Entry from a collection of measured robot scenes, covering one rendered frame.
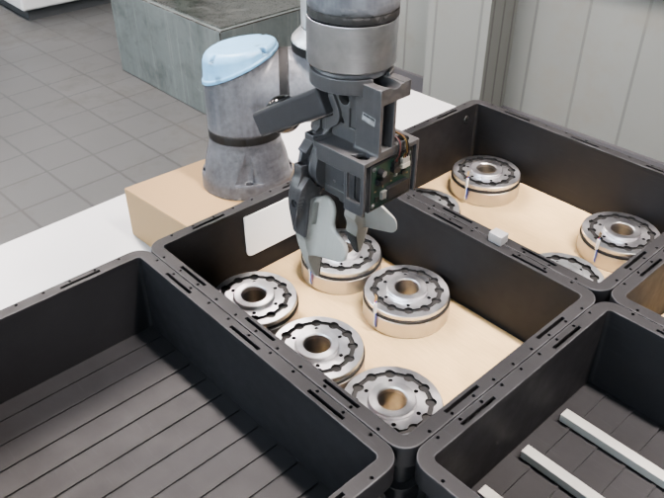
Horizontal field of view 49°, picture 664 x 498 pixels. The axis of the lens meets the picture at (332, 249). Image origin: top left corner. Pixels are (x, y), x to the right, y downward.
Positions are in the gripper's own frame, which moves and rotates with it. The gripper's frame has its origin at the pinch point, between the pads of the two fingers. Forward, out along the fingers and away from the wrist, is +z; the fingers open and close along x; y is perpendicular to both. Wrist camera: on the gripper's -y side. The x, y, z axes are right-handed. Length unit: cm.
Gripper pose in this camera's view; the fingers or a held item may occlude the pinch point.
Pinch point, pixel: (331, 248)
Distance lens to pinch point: 73.5
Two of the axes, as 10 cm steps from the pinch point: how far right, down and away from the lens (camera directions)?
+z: -0.1, 8.2, 5.8
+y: 7.0, 4.2, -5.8
